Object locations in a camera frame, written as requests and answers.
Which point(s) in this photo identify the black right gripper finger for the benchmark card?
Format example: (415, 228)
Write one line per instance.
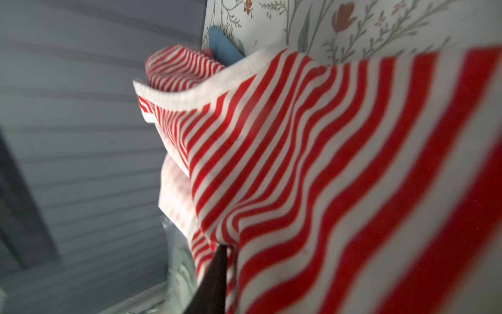
(211, 294)

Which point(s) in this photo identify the striped garment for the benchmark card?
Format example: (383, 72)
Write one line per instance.
(368, 187)

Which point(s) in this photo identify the blue tank top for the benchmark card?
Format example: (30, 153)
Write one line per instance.
(222, 48)

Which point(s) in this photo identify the clear vacuum bag blue zip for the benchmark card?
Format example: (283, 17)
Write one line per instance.
(181, 272)

